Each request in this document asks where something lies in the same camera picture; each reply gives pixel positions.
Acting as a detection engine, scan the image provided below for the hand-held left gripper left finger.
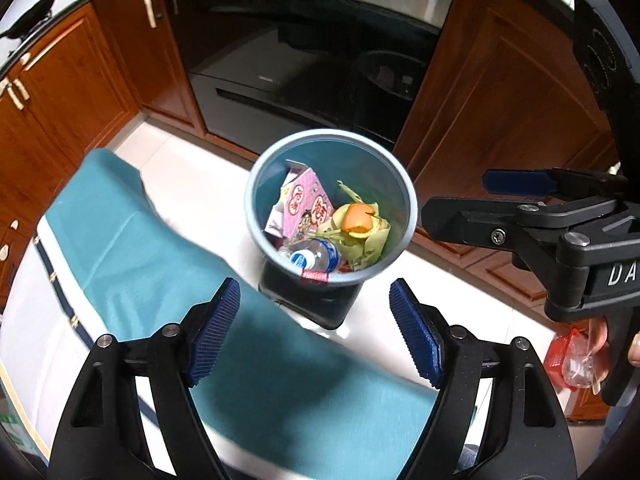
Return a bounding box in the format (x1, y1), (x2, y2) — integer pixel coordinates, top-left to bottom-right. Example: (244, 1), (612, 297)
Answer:
(47, 279), (242, 480)

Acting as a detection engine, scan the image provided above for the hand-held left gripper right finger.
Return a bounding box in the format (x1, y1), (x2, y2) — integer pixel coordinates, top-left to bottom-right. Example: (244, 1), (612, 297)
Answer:
(389, 279), (576, 480)

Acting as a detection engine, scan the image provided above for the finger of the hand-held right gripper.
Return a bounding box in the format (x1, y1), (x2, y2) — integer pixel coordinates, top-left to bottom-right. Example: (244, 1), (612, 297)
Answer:
(482, 168), (627, 202)
(421, 196), (627, 269)

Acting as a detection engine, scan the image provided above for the blue-grey trash bin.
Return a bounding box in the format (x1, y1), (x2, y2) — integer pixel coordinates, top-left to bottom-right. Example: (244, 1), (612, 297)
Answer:
(245, 129), (418, 332)

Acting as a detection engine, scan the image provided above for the person's right hand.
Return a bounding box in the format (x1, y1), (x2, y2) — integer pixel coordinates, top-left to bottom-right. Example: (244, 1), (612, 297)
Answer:
(589, 319), (640, 383)

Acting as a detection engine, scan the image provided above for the red plastic basket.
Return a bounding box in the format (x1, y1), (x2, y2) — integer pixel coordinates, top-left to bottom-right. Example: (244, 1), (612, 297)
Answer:
(544, 331), (608, 397)

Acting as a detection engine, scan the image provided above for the yellow-green crumpled wrapper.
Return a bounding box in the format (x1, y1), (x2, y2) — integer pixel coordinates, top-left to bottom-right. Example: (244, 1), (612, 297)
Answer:
(314, 180), (392, 270)

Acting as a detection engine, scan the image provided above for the wooden kitchen cabinet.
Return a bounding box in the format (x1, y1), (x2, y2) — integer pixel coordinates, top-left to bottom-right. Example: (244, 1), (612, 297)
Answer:
(0, 0), (207, 306)
(394, 0), (640, 423)

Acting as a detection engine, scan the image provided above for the teal cloth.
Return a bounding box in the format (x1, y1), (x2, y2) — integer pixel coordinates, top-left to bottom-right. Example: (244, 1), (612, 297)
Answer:
(35, 147), (442, 467)

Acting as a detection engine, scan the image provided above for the orange peel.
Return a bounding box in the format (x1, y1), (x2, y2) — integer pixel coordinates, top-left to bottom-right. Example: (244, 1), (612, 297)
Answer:
(341, 203), (381, 239)

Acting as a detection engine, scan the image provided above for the clear plastic bottle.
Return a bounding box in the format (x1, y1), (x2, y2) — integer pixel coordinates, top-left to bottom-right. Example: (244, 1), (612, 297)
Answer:
(278, 238), (343, 273)

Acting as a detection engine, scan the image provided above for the person's jeans leg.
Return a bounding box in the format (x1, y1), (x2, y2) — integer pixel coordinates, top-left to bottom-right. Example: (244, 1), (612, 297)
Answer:
(597, 399), (637, 463)

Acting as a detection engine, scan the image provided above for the pink cartoon carton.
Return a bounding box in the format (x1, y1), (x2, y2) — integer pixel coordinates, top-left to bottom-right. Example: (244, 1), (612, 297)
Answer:
(264, 159), (337, 252)

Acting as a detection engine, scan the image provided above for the white tablecloth with navy stripe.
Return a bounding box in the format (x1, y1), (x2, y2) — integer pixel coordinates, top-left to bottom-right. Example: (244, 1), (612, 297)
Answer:
(0, 220), (236, 480)

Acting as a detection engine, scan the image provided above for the black built-in appliance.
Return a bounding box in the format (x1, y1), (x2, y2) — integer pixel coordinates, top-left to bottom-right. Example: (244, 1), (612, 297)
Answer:
(170, 0), (460, 162)

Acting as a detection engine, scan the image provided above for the black wok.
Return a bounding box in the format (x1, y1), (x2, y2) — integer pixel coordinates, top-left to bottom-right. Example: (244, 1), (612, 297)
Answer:
(0, 0), (59, 42)

